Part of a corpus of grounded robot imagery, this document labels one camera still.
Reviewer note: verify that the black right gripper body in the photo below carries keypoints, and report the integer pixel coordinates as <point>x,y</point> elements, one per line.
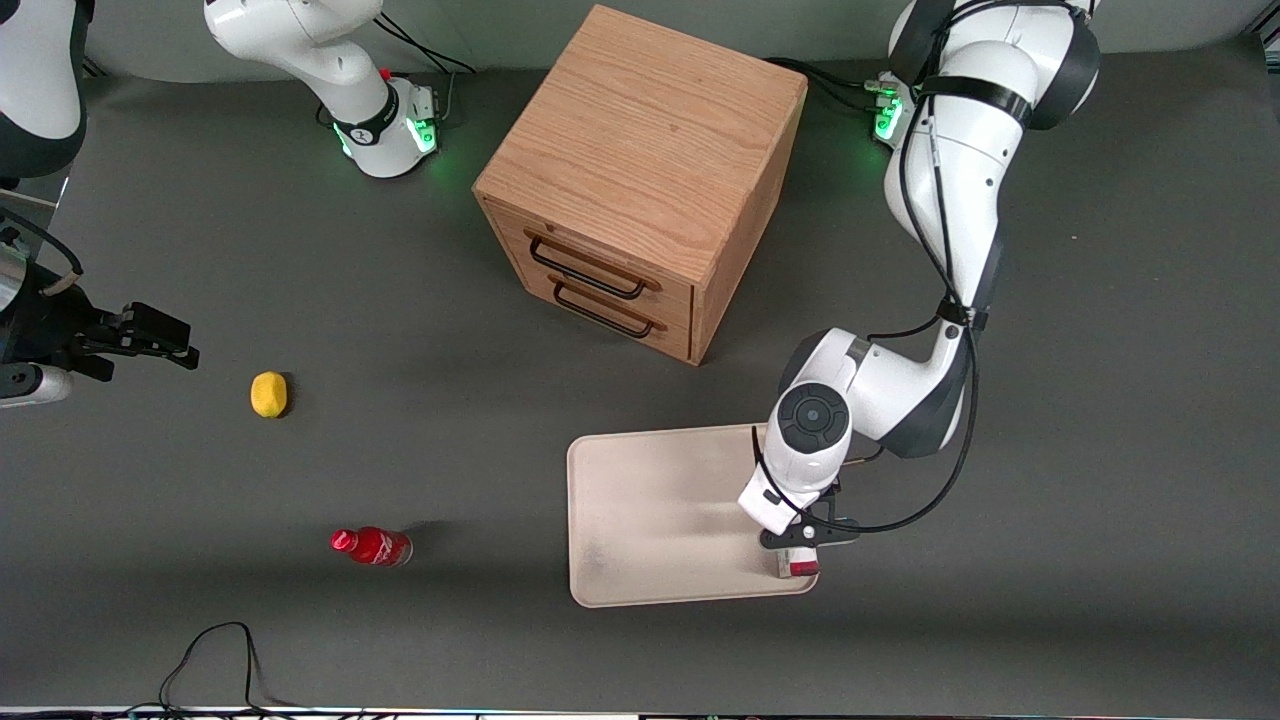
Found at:
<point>50,322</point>

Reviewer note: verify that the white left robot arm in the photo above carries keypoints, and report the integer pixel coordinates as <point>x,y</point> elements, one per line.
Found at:
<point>960,170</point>

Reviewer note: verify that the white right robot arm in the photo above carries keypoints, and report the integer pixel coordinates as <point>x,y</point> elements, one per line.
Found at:
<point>330,60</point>

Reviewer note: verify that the beige plastic tray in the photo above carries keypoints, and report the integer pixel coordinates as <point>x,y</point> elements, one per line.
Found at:
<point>650,520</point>

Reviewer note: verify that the yellow lemon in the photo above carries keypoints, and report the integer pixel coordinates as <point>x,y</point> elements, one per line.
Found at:
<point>268,394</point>

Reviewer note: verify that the wooden drawer front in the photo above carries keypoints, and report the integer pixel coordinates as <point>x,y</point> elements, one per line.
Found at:
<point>640,335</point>
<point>600,255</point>

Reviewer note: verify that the red soda bottle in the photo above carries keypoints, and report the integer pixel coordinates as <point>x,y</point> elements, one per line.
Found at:
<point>375,546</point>

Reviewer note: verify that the wooden drawer cabinet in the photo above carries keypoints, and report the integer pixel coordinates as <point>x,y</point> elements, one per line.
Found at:
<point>640,140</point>

